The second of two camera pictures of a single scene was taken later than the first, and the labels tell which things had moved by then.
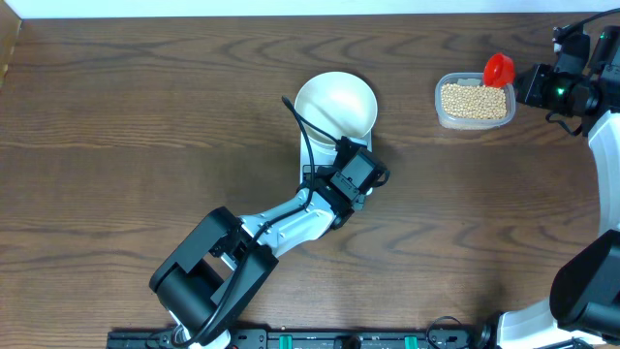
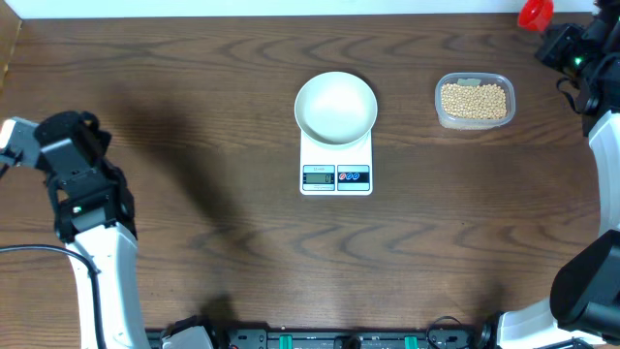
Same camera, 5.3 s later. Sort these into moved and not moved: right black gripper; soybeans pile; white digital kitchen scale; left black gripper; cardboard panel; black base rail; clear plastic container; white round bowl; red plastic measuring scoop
Moved: red plastic measuring scoop; right black gripper; left black gripper
Not moved: white digital kitchen scale; black base rail; clear plastic container; white round bowl; cardboard panel; soybeans pile
